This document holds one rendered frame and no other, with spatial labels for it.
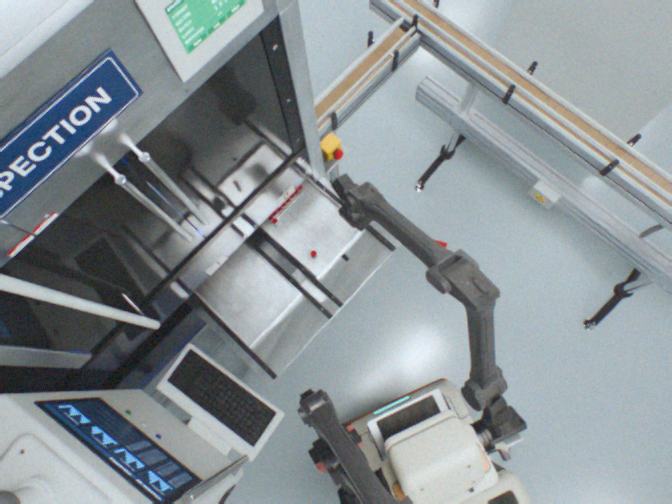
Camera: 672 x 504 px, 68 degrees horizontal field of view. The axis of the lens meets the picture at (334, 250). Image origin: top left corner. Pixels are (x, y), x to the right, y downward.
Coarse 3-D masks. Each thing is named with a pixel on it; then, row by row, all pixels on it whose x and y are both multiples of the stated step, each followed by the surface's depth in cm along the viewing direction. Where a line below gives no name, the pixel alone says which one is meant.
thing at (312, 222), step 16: (304, 192) 191; (320, 192) 191; (288, 208) 190; (304, 208) 190; (320, 208) 189; (336, 208) 189; (272, 224) 188; (288, 224) 188; (304, 224) 188; (320, 224) 188; (336, 224) 187; (288, 240) 187; (304, 240) 186; (320, 240) 186; (336, 240) 186; (352, 240) 184; (304, 256) 185; (320, 256) 184; (336, 256) 182; (320, 272) 180
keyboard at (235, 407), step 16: (192, 352) 184; (176, 368) 183; (192, 368) 182; (208, 368) 181; (176, 384) 180; (192, 384) 180; (208, 384) 179; (224, 384) 179; (208, 400) 178; (224, 400) 178; (240, 400) 178; (256, 400) 178; (224, 416) 177; (240, 416) 176; (256, 416) 177; (272, 416) 177; (240, 432) 175; (256, 432) 175
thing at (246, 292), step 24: (240, 264) 185; (264, 264) 185; (216, 288) 183; (240, 288) 183; (264, 288) 182; (288, 288) 182; (216, 312) 179; (240, 312) 180; (264, 312) 180; (240, 336) 176
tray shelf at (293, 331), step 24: (264, 240) 187; (360, 240) 186; (288, 264) 184; (336, 264) 184; (360, 264) 183; (336, 288) 181; (288, 312) 180; (312, 312) 179; (336, 312) 179; (264, 336) 178; (288, 336) 178; (312, 336) 177; (264, 360) 176; (288, 360) 176
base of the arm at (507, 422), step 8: (504, 408) 134; (512, 408) 142; (488, 416) 135; (496, 416) 134; (504, 416) 134; (512, 416) 135; (520, 416) 138; (488, 424) 136; (496, 424) 135; (504, 424) 134; (512, 424) 135; (520, 424) 136; (496, 432) 135; (504, 432) 135; (512, 432) 135; (496, 440) 135
